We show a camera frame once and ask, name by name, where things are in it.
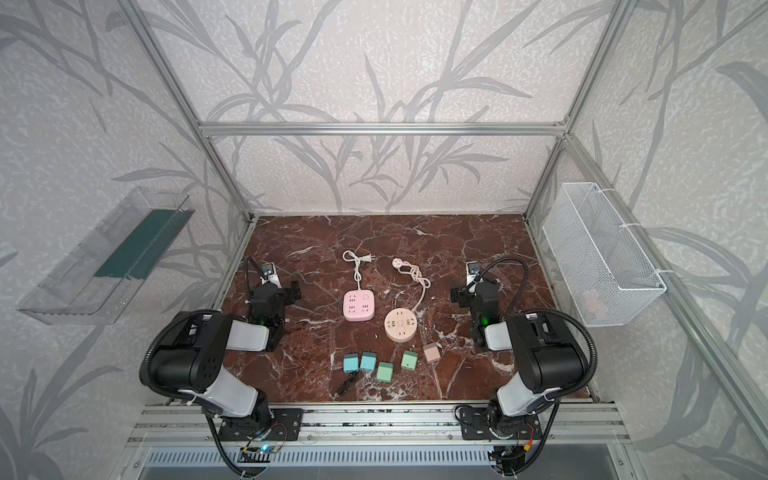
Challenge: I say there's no pink plug adapter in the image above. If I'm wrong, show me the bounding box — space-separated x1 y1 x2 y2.
423 343 441 363

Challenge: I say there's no beige round power strip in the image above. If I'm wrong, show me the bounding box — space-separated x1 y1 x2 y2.
384 308 418 343

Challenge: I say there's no pink square power strip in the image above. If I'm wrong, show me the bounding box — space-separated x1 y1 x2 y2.
342 289 375 322

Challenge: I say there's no green plug adapter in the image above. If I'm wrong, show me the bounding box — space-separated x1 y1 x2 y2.
401 351 418 371
376 362 394 383

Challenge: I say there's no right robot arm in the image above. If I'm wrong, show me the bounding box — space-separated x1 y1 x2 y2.
450 281 598 427

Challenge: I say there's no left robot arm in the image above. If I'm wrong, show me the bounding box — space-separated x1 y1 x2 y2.
139 281 301 434

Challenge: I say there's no teal plug adapter far left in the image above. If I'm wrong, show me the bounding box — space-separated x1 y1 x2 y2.
343 354 360 374

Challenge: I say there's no teal plug adapter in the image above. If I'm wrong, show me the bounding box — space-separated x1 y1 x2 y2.
359 352 377 372
343 354 360 374

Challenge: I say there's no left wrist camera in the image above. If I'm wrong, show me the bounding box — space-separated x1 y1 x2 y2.
259 262 282 288

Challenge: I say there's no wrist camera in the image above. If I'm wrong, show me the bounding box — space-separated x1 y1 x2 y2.
465 261 483 286
259 262 282 288

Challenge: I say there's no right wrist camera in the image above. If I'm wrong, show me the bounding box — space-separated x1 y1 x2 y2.
465 261 483 286

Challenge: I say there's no beige power strip cable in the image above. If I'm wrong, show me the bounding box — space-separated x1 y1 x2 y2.
391 257 432 313

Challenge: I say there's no white power strip cable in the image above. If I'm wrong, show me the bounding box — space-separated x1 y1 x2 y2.
341 249 377 292

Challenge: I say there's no small black cable on table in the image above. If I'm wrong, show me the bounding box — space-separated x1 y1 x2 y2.
333 371 364 400

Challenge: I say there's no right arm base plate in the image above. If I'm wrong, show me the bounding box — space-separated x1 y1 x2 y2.
453 404 543 443

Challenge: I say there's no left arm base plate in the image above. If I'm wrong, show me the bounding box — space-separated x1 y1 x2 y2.
218 408 304 442

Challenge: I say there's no white wire mesh basket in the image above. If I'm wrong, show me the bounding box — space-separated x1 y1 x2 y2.
543 182 667 327

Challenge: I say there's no aluminium front rail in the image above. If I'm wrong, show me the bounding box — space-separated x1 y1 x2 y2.
126 400 630 447

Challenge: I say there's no clear plastic wall shelf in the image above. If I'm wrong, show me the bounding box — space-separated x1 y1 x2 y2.
17 187 195 326

